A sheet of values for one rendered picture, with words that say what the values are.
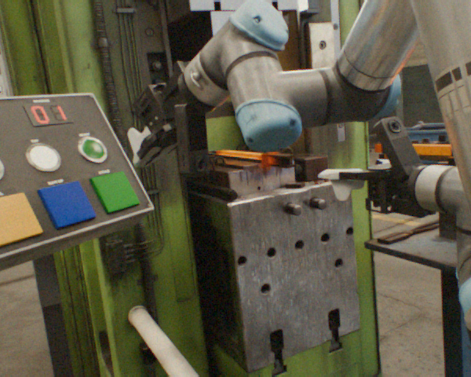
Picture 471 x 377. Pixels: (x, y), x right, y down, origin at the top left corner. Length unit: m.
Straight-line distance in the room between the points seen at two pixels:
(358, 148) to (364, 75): 1.03
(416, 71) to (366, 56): 9.55
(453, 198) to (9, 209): 0.68
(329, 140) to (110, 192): 0.82
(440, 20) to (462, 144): 0.06
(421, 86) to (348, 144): 8.51
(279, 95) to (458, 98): 0.37
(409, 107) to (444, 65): 9.99
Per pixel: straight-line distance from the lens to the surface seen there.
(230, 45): 0.63
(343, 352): 1.45
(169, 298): 1.34
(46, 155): 0.89
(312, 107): 0.60
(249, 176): 1.20
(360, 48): 0.57
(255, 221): 1.15
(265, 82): 0.58
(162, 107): 0.74
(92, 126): 0.98
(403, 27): 0.54
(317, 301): 1.33
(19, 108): 0.94
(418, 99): 10.11
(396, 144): 0.85
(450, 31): 0.24
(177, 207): 1.28
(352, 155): 1.59
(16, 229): 0.80
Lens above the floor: 1.15
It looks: 11 degrees down
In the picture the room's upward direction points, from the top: 6 degrees counter-clockwise
